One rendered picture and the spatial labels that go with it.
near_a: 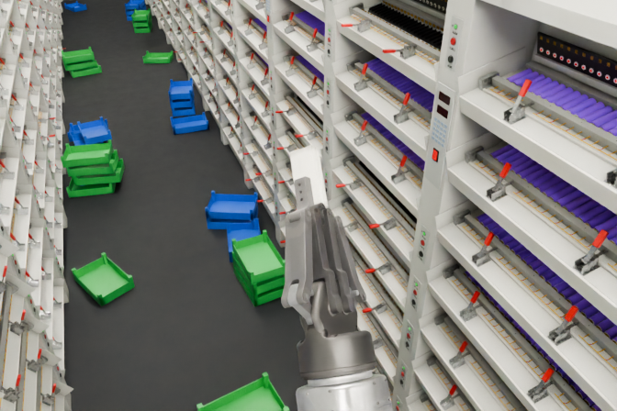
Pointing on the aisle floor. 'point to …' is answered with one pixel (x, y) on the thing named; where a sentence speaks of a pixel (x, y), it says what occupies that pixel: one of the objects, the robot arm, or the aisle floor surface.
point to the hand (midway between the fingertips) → (308, 179)
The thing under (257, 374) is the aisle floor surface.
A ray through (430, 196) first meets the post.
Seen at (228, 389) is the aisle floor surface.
